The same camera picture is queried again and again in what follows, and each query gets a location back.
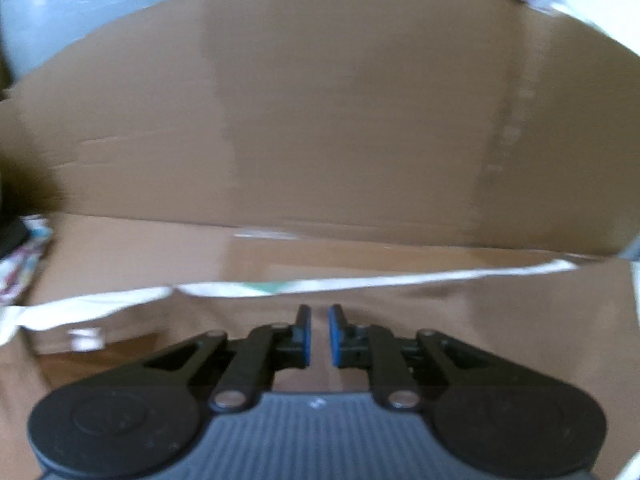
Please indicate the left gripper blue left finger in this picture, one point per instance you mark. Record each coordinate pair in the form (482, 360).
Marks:
(258, 357)

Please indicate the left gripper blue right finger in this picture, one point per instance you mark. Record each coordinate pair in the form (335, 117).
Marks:
(376, 350)

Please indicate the brown printed t-shirt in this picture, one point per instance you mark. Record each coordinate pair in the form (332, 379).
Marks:
(581, 326)

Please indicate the brown cardboard sheet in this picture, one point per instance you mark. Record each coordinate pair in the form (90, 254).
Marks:
(239, 140)

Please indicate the cream bear print blanket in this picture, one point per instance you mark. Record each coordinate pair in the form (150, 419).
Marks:
(78, 309)

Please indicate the colourful dotted cloth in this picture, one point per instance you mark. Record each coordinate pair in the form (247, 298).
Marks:
(19, 268)

